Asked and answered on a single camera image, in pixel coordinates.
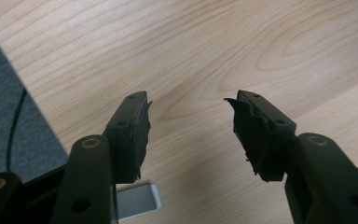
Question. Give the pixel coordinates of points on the silver metal piece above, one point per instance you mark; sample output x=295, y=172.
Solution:
x=136, y=199

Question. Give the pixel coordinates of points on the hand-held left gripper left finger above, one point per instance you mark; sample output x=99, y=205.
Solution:
x=127, y=140

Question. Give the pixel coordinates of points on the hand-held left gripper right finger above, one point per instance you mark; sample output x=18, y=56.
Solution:
x=267, y=137

